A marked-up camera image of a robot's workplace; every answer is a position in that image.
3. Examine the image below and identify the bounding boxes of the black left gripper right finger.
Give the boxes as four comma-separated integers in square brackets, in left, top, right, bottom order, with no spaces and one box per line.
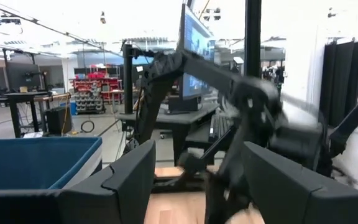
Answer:
[244,141,358,224]

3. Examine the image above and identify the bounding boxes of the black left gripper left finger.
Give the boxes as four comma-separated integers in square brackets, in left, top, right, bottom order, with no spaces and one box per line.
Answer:
[0,139,157,224]

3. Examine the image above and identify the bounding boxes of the black keyboard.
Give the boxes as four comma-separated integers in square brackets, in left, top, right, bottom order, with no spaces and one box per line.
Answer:
[208,114,234,144]

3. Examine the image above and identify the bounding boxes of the black vertical pole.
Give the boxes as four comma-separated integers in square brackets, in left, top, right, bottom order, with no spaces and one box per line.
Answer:
[244,0,262,78]

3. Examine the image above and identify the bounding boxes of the black desk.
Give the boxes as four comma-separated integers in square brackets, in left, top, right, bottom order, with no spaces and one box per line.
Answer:
[117,101,239,167]

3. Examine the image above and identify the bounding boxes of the computer monitor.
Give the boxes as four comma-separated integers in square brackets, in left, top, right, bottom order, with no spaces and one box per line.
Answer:
[178,2,216,101]

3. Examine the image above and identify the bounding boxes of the black curtain panel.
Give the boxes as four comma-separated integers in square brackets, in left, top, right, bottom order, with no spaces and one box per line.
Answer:
[318,37,358,128]

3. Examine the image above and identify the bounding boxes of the navy white striped fabric bin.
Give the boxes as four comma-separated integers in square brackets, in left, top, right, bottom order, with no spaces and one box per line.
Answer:
[0,136,103,191]

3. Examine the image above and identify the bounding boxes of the black computer box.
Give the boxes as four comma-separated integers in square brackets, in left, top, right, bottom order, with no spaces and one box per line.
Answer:
[46,105,73,135]

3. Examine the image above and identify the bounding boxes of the red bin storage shelf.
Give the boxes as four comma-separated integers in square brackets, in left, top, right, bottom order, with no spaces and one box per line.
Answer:
[71,70,124,114]

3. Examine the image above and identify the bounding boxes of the black standing table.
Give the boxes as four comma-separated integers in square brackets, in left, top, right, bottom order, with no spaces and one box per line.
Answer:
[2,91,71,138]

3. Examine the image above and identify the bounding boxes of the black coiled cable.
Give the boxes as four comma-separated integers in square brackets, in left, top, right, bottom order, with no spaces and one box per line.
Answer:
[80,119,96,134]

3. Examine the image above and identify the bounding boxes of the black monitor stand post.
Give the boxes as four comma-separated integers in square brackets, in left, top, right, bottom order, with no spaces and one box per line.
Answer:
[122,43,135,114]

